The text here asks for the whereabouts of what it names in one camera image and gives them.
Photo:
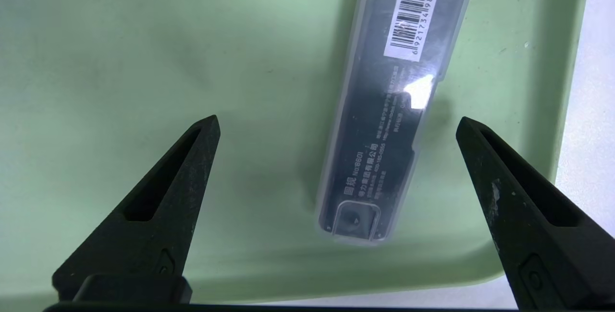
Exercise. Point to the grey pen case with barcode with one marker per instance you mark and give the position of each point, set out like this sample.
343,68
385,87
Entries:
384,134

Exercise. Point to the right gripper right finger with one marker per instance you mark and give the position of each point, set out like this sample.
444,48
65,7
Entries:
543,225

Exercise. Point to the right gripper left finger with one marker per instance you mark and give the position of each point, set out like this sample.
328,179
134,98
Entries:
144,235

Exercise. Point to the green plastic tray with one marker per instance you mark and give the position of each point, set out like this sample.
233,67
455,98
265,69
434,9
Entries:
120,62

